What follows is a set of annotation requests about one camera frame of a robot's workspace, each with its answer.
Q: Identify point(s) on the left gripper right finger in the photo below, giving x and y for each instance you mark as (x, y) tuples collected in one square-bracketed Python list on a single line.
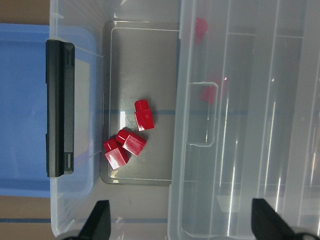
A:
[(266, 224)]

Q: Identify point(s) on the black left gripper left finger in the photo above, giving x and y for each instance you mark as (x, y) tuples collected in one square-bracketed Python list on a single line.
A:
[(97, 225)]

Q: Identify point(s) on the clear plastic box lid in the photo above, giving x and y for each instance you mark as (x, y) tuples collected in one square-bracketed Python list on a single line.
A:
[(262, 138)]

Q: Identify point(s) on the red block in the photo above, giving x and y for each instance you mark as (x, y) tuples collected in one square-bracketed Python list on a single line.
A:
[(201, 27), (211, 92), (131, 141), (115, 154), (143, 115)]

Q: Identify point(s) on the clear plastic storage box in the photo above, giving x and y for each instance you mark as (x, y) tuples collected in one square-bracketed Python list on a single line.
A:
[(138, 50)]

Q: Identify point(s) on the blue plastic tray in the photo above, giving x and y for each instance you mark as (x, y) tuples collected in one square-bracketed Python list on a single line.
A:
[(23, 112)]

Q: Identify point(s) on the black box latch handle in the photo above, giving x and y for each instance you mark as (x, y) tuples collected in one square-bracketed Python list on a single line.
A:
[(60, 83)]

